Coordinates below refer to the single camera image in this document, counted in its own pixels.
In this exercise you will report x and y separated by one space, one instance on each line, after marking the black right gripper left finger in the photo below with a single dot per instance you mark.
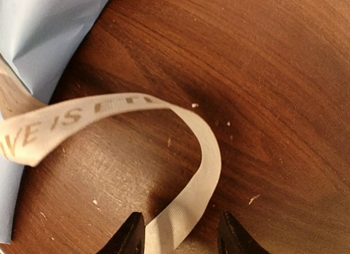
129 239

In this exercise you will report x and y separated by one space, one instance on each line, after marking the cream ribbon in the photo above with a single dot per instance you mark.
28 138

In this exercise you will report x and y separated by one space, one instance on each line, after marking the blue wrapping paper sheet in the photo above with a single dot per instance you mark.
38 39

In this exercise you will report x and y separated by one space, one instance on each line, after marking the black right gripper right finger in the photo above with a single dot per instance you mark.
233 238

